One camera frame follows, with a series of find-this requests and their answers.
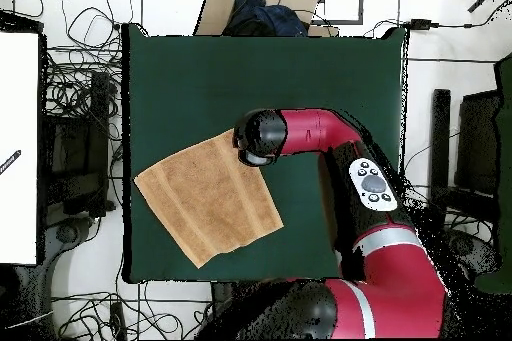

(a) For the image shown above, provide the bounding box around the tan terry towel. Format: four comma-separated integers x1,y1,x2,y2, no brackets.
133,128,285,269

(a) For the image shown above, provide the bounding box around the dark green table cloth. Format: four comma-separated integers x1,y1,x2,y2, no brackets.
121,22,409,284

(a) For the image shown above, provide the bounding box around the dark blue clothing pile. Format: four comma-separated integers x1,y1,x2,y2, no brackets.
223,0,309,37

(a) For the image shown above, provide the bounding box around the brown cardboard box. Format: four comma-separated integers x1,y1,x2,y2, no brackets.
193,0,341,38

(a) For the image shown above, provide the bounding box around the black equipment stand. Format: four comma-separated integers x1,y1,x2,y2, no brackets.
39,70,117,218

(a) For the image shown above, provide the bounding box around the grey round stand base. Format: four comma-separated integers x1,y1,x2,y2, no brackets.
443,228,503,278
53,216,97,246

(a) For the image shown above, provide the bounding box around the black power strip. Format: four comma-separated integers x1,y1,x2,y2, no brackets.
109,301,127,340

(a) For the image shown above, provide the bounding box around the white board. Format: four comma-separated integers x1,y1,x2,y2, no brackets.
0,30,41,266

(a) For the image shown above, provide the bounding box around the black marker pen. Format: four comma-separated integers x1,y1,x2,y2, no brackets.
0,149,22,176

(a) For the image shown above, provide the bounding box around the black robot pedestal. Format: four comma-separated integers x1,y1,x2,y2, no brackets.
210,281,249,318

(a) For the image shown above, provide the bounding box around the black cable tangle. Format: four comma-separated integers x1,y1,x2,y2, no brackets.
51,290,213,340
403,184,497,246
43,0,133,150

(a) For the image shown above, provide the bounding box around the black adapter cable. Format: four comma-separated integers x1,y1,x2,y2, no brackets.
361,0,512,38

